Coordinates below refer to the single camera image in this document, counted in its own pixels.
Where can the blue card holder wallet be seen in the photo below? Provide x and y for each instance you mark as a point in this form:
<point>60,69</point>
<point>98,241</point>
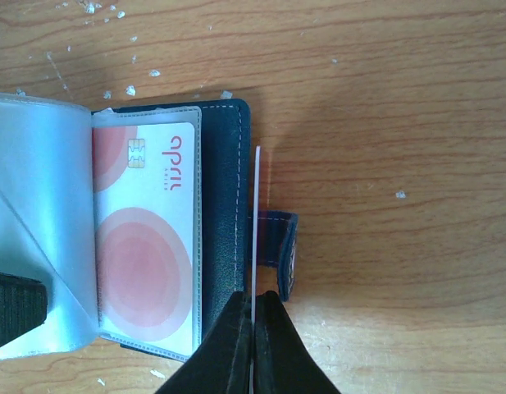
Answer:
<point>48,214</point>

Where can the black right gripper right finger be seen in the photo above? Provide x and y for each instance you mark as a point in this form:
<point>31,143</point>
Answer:
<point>282,363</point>

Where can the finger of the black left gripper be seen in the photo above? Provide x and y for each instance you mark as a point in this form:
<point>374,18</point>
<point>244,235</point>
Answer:
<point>23,306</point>

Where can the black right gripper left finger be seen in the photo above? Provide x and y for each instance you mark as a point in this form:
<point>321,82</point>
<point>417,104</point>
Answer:
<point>222,362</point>

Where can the red and white card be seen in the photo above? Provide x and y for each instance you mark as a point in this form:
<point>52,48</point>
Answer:
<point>143,179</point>

